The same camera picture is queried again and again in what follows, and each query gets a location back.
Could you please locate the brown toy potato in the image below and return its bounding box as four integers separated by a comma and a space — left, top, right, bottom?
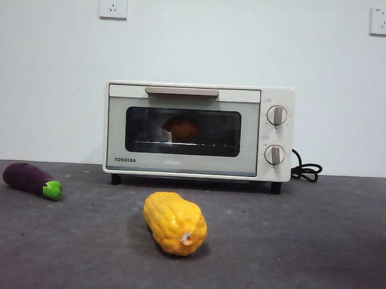
162, 115, 201, 143

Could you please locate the oven door with beige handle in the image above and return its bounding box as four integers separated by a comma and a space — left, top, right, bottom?
104, 83, 262, 178

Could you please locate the cream oven knob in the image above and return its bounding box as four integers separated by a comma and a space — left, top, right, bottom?
265, 104, 289, 127
263, 144, 287, 166

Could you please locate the cream toaster oven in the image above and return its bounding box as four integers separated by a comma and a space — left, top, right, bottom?
101, 78, 295, 195

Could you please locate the yellow toy corn cob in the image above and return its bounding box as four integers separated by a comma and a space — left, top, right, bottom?
141, 189, 211, 258

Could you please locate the purple toy eggplant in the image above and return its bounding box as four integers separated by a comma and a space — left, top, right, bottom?
1, 161, 65, 200

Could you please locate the black oven power cord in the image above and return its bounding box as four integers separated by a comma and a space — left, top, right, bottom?
290, 149, 324, 184

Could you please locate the white wall socket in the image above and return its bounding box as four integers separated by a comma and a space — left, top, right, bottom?
369, 7, 386, 37
98, 0, 129, 21

